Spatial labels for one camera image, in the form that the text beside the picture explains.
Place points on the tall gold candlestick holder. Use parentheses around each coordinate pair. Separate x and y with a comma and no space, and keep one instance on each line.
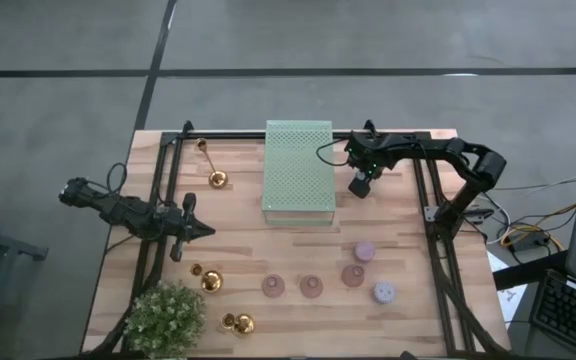
(218,179)

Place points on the purple round candle holder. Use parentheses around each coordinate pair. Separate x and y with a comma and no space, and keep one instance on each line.
(364,251)

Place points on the green perforated metal shelf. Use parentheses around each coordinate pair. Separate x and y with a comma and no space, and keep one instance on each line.
(298,170)

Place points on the black aluminium table frame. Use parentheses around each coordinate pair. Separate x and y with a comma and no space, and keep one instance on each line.
(228,135)

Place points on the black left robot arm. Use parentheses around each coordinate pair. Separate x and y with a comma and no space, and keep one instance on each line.
(118,210)

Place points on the white patterned round candle holder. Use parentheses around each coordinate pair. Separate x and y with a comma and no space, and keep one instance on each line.
(384,292)

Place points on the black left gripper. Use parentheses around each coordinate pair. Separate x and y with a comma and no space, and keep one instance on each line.
(180,225)

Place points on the green artificial potted plant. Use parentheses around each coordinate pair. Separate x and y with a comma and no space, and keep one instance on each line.
(165,320)

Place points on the grey metal bracket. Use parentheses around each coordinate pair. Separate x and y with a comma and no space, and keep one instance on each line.
(430,213)

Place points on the black power box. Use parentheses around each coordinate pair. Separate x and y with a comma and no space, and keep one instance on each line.
(528,241)

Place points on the black keyboard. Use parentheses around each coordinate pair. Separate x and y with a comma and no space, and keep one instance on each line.
(568,315)

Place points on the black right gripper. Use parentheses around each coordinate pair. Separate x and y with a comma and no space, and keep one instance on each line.
(370,155)

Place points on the white paper sheet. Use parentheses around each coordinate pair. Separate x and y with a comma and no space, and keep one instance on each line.
(510,300)

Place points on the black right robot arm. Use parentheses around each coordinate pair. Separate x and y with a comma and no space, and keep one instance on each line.
(433,150)

